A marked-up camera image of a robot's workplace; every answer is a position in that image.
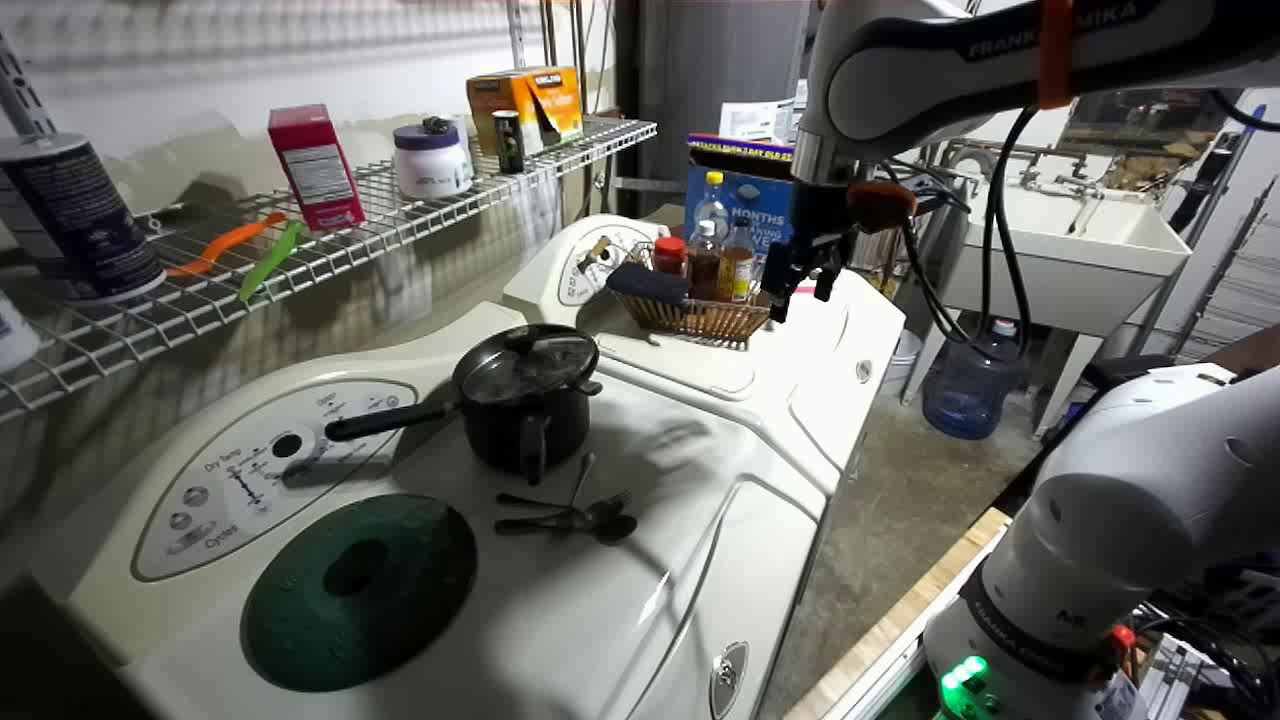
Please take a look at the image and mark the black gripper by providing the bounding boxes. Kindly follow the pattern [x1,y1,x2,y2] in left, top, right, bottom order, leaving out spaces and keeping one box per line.
[761,173,872,326]

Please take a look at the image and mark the brown wicker basket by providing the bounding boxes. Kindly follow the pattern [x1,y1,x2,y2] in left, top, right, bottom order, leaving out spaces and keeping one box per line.
[618,280,780,352]

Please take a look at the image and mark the brown vinegar bottle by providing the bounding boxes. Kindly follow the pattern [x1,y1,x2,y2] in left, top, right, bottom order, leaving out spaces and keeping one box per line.
[717,245,761,305]

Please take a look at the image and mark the blue cardboard box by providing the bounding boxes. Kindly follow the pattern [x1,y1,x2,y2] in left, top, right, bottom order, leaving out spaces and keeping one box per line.
[679,129,804,259]

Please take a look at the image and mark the clear plastic bottle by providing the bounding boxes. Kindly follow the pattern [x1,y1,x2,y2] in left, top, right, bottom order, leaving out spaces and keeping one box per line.
[692,169,737,255]

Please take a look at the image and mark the red liquid bottle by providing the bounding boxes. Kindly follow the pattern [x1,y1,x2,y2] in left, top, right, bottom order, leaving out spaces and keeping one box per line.
[652,231,698,300]

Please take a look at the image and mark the dark blue pouch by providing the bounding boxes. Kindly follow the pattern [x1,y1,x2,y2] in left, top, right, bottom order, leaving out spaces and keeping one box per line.
[603,259,692,305]

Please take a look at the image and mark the paper label sheet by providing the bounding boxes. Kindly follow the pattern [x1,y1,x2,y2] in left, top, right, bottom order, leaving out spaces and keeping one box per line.
[717,97,804,143]

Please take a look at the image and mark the blue water jug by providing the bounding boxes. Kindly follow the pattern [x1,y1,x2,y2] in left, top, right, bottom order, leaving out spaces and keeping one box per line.
[920,316,1031,443]

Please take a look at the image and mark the grey water heater tank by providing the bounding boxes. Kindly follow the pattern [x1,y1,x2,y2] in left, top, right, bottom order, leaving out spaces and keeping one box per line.
[638,0,813,216]

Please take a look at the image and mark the white utility sink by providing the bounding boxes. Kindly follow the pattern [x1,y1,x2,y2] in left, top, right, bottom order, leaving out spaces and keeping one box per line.
[937,136,1196,342]

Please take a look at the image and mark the metal sink faucet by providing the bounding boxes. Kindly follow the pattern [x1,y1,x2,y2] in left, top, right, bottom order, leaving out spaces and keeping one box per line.
[1017,140,1121,209]

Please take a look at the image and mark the glass saucepan lid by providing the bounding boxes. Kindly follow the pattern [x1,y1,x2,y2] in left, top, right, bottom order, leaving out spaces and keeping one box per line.
[451,325,603,409]

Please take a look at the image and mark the small black bottle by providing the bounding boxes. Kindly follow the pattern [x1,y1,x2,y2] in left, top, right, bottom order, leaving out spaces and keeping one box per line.
[489,107,527,181]

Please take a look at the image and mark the orange cardboard box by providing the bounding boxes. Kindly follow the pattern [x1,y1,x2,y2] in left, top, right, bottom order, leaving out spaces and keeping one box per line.
[465,62,588,161]

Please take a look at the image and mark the white jar purple lid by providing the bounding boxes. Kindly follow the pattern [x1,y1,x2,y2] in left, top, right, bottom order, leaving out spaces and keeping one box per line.
[389,110,479,203]

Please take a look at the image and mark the white washing machine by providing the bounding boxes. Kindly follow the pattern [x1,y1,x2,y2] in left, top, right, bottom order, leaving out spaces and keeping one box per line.
[25,294,833,720]

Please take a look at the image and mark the green plastic clamp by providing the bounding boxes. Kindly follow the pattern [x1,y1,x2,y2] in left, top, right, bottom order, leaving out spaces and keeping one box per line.
[937,652,1006,720]

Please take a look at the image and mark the pink cardboard box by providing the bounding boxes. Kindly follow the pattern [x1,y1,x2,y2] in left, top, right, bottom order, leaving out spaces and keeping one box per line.
[266,101,369,235]

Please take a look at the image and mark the green plastic tool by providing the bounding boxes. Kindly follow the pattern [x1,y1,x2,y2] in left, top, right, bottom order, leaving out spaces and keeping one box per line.
[235,216,311,309]

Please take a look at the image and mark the dark green round lid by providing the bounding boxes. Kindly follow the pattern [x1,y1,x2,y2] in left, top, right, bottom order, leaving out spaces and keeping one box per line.
[242,492,479,696]

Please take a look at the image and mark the orange plastic tool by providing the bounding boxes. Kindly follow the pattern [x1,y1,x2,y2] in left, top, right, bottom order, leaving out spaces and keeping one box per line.
[165,211,292,283]

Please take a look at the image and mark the dark cylindrical can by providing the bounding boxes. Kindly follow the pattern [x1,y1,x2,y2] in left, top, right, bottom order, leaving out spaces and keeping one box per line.
[0,130,170,300]

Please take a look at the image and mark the orange cable strap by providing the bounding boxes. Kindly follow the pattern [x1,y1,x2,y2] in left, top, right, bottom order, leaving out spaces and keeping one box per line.
[848,177,920,235]
[1035,0,1081,110]

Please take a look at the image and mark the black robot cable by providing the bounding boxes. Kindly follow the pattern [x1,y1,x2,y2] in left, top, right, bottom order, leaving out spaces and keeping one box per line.
[893,101,1049,368]

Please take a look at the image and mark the black saucepan with handle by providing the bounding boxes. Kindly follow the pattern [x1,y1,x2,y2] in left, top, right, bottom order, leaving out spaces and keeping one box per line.
[322,320,609,487]

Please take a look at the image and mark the white wire shelf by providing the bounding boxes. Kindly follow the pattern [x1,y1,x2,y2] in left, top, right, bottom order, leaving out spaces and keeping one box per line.
[0,116,661,427]

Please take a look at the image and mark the tangled wires and connectors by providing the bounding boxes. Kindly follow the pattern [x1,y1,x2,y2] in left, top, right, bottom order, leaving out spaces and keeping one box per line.
[1085,582,1280,720]

